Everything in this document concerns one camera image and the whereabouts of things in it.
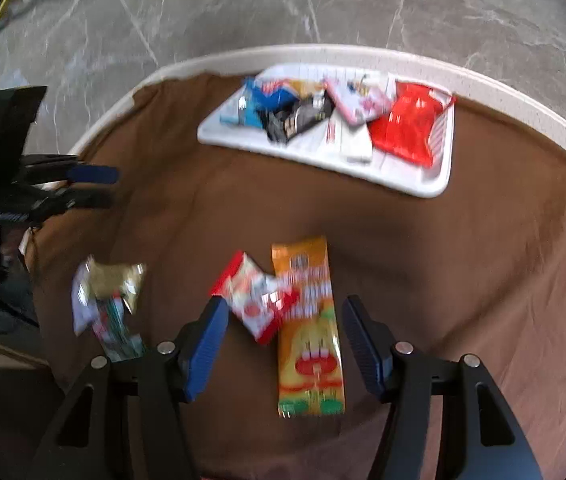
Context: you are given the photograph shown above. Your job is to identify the red white snack packet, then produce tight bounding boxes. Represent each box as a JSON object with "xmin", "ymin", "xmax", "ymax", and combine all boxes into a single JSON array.
[{"xmin": 210, "ymin": 252, "xmax": 300, "ymax": 346}]

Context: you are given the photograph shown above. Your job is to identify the large red snack bag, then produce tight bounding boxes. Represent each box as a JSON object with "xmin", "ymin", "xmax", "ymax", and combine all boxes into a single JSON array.
[{"xmin": 368, "ymin": 81, "xmax": 456, "ymax": 168}]

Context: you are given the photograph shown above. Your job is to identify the orange yellow snack packet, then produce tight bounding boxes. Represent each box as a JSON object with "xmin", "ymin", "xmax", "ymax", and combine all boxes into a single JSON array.
[{"xmin": 272, "ymin": 237, "xmax": 346, "ymax": 418}]

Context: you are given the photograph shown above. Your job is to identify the white plastic tray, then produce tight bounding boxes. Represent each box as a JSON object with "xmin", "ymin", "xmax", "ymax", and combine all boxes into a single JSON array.
[{"xmin": 197, "ymin": 63, "xmax": 454, "ymax": 198}]

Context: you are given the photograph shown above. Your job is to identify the blue snack packet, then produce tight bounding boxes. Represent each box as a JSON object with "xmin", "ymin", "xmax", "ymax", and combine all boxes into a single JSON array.
[{"xmin": 220, "ymin": 77, "xmax": 299, "ymax": 129}]

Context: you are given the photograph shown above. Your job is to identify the pink white snack packet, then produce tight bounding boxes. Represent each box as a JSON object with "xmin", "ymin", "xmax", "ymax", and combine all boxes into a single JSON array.
[{"xmin": 324, "ymin": 77, "xmax": 392, "ymax": 127}]

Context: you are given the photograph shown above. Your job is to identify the gold foil snack packet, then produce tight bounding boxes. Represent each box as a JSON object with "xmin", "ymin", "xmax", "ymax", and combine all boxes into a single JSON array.
[{"xmin": 86, "ymin": 257, "xmax": 146, "ymax": 314}]

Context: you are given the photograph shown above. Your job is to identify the green white snack packet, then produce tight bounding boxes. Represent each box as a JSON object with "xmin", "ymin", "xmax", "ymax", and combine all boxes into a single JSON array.
[{"xmin": 71, "ymin": 256, "xmax": 145, "ymax": 362}]

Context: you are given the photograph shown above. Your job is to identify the brown tablecloth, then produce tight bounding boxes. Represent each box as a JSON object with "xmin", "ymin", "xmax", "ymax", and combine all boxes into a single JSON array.
[{"xmin": 27, "ymin": 75, "xmax": 566, "ymax": 479}]

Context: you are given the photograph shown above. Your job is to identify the black snack packet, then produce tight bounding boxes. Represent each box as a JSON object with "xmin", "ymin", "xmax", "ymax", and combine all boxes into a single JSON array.
[{"xmin": 258, "ymin": 91, "xmax": 335, "ymax": 144}]

